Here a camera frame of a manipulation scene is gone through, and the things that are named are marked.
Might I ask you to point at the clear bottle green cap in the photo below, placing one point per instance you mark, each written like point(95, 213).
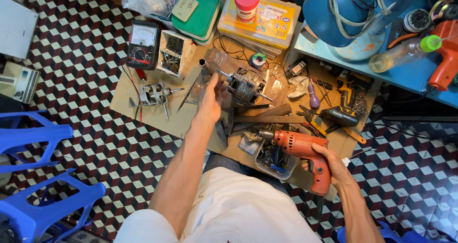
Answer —
point(397, 55)

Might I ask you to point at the person's left hand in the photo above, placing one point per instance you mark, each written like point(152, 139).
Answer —
point(209, 105)

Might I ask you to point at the white remote control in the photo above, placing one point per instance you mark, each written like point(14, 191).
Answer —
point(184, 7)

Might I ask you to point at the fan motor with shaft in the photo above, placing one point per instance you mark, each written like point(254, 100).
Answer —
point(247, 85)

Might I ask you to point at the orange electric drill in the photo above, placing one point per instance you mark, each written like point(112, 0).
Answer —
point(298, 144)

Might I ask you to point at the yellow label component box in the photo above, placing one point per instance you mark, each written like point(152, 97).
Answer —
point(272, 24)

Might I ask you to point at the small black adapter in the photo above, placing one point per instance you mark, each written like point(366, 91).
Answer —
point(297, 67)

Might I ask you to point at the round speaker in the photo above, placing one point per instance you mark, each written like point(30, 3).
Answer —
point(445, 8)

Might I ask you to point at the person's left fingers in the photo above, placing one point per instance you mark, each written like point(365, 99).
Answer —
point(218, 84)

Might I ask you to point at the green lidded plastic containers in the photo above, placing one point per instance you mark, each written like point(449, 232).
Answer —
point(204, 10)

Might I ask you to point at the thin metal blade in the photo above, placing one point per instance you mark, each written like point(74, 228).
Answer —
point(186, 98)

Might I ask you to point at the blue plastic stool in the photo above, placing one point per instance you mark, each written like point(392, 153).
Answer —
point(411, 236)
point(39, 196)

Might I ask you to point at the clear tub of parts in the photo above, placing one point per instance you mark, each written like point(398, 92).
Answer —
point(275, 160)

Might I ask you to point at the blue electric fan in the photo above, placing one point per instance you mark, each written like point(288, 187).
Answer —
point(329, 14)

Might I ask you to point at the silver metal motor bracket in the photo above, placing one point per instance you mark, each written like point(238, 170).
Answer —
point(154, 94)

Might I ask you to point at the light blue table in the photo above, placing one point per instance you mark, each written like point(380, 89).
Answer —
point(397, 76)

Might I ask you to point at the cardboard box of screws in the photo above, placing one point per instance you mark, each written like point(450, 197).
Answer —
point(175, 53)

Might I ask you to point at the beige electrical device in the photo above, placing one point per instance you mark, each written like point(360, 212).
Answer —
point(19, 82)

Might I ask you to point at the red lighter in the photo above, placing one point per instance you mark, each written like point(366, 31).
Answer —
point(140, 75)

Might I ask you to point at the crumpled white tissue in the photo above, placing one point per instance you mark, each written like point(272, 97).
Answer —
point(298, 87)

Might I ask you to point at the person's white clothing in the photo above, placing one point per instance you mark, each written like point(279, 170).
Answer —
point(243, 210)

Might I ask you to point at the black analog multimeter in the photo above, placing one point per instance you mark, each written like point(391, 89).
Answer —
point(143, 46)

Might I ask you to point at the brown cardboard mat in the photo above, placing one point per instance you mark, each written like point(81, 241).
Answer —
point(157, 110)

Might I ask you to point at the short metal tube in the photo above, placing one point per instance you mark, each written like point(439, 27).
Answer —
point(204, 66)

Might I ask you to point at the white flat box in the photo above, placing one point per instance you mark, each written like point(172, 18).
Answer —
point(16, 26)

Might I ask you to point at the pink lidded jar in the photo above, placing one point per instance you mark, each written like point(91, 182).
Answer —
point(247, 1)

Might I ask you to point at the round tin of screws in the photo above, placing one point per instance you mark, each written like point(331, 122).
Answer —
point(417, 20)

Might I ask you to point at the person's right hand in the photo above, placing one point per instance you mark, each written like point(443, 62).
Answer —
point(336, 168)

